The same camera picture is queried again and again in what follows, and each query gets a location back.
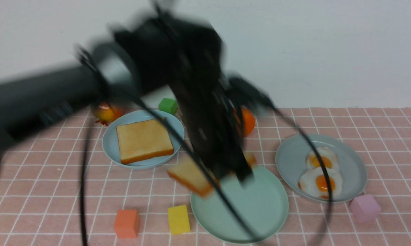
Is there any yellow cube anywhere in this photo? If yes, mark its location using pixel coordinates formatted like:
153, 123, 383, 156
168, 205, 190, 235

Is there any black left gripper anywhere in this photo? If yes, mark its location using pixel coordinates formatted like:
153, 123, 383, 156
170, 68, 254, 183

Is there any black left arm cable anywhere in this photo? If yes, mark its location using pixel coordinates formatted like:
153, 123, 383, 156
76, 44, 333, 246

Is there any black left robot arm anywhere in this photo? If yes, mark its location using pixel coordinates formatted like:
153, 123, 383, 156
0, 17, 252, 181

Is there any pink cube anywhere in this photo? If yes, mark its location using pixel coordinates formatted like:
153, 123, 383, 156
350, 194, 382, 222

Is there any toast slice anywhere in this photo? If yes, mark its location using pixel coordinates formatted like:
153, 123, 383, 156
166, 152, 258, 199
116, 119, 174, 165

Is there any orange cube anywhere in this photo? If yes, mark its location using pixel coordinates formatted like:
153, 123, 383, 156
114, 209, 140, 239

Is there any mint green plate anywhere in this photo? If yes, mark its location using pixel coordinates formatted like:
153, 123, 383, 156
190, 166, 289, 244

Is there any grey plate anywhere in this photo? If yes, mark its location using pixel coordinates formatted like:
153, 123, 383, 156
275, 134, 368, 203

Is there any fried egg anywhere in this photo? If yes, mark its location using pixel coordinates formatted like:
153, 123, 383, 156
306, 146, 339, 171
298, 167, 344, 200

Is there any red yellow pomegranate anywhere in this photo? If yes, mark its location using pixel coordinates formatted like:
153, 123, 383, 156
90, 102, 126, 126

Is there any orange fruit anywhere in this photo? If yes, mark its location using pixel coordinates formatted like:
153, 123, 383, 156
233, 107, 256, 138

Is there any green cube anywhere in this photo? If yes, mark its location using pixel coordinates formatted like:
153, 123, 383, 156
158, 98, 178, 115

